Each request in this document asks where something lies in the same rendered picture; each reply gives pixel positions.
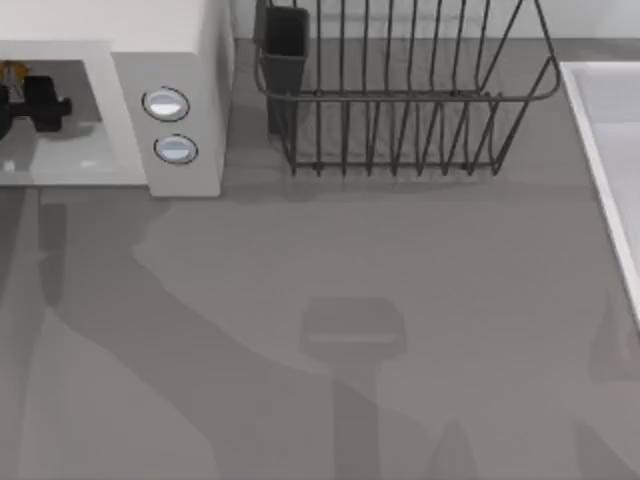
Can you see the large round microwave knob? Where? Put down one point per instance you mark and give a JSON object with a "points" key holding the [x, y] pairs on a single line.
{"points": [[165, 104]]}

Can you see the small round microwave knob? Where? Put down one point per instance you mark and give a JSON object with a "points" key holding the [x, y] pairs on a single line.
{"points": [[175, 149]]}

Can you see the white sink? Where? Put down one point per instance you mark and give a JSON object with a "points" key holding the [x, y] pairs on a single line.
{"points": [[612, 125]]}

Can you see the pale microwave oven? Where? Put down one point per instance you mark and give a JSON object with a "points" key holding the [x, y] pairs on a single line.
{"points": [[170, 30]]}

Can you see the black cutlery holder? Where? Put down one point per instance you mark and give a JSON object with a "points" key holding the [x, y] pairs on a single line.
{"points": [[282, 45]]}

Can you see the orange and brown object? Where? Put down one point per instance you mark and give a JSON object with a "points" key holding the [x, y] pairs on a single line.
{"points": [[12, 75]]}

